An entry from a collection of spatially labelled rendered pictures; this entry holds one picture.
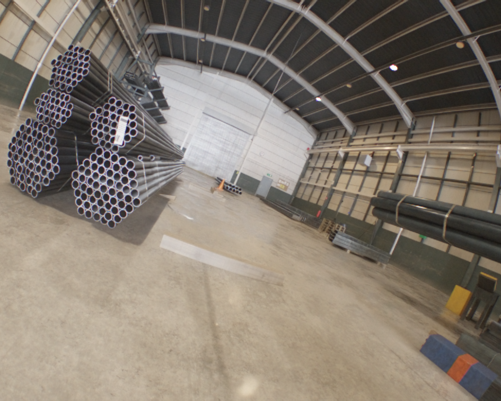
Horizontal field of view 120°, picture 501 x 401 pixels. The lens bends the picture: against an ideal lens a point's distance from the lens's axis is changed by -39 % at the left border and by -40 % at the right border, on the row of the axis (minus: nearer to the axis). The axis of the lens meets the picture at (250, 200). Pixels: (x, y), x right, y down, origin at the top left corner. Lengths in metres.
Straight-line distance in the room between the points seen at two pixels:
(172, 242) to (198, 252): 0.20
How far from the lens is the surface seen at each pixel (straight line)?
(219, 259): 1.77
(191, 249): 1.73
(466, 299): 6.00
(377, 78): 13.95
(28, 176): 1.87
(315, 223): 12.50
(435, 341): 2.20
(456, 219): 2.97
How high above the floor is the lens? 0.64
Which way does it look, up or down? 3 degrees down
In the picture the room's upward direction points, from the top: 24 degrees clockwise
